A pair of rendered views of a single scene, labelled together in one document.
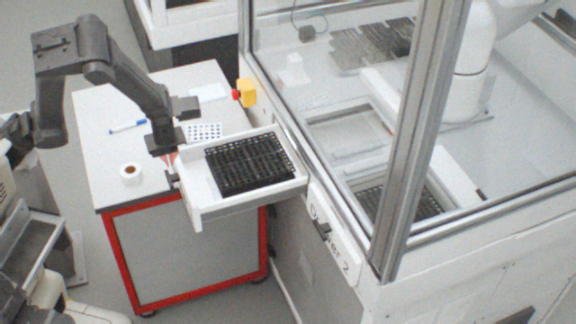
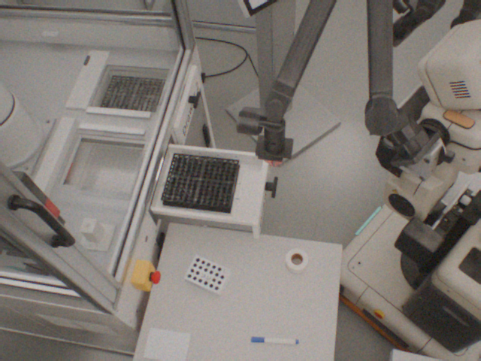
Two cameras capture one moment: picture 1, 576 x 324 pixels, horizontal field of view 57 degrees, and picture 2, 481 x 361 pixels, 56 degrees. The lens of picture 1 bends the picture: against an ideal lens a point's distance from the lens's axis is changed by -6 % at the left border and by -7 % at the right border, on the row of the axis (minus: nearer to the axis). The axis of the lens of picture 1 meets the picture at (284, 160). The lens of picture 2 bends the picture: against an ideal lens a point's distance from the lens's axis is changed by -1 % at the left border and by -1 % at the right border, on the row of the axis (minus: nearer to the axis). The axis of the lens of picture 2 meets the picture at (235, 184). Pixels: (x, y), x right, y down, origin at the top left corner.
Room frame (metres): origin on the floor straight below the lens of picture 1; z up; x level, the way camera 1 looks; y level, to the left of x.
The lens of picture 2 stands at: (1.68, 0.69, 2.17)
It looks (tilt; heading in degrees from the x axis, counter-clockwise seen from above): 60 degrees down; 222
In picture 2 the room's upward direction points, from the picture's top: 9 degrees counter-clockwise
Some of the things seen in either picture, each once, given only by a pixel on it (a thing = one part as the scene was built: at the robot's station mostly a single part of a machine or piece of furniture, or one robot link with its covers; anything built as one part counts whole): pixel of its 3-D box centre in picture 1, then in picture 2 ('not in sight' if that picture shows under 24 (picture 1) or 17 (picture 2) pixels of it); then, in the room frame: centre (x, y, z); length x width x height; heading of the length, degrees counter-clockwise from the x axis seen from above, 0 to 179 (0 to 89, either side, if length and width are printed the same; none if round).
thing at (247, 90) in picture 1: (245, 92); (144, 275); (1.52, 0.14, 0.88); 0.07 x 0.05 x 0.07; 23
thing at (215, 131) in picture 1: (203, 136); (207, 275); (1.40, 0.27, 0.78); 0.12 x 0.08 x 0.04; 98
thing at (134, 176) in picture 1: (130, 174); (296, 261); (1.21, 0.48, 0.78); 0.07 x 0.07 x 0.04
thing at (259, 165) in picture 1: (249, 166); (201, 184); (1.18, 0.10, 0.87); 0.22 x 0.18 x 0.06; 113
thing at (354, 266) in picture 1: (332, 233); (188, 104); (0.93, -0.13, 0.87); 0.29 x 0.02 x 0.11; 23
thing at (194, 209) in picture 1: (183, 183); (262, 190); (1.10, 0.29, 0.87); 0.29 x 0.02 x 0.11; 23
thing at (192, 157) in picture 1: (252, 166); (199, 184); (1.18, 0.09, 0.86); 0.40 x 0.26 x 0.06; 113
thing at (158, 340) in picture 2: (207, 94); (167, 346); (1.64, 0.29, 0.77); 0.13 x 0.09 x 0.02; 114
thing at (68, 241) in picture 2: not in sight; (47, 225); (1.61, 0.18, 1.45); 0.05 x 0.03 x 0.19; 113
